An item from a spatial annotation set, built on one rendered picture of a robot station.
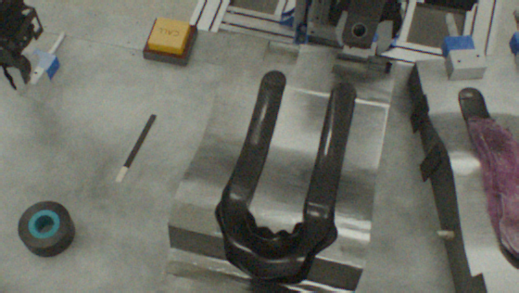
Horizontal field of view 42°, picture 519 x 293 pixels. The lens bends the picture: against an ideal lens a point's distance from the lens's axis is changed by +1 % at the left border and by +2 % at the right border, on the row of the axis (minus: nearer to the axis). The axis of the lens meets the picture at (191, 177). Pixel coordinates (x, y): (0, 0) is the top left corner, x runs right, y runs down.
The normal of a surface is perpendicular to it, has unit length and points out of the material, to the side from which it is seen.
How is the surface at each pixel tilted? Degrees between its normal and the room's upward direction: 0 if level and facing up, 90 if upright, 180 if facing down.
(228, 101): 3
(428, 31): 0
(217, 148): 20
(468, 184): 13
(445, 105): 0
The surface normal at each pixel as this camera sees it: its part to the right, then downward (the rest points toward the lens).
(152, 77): -0.07, -0.48
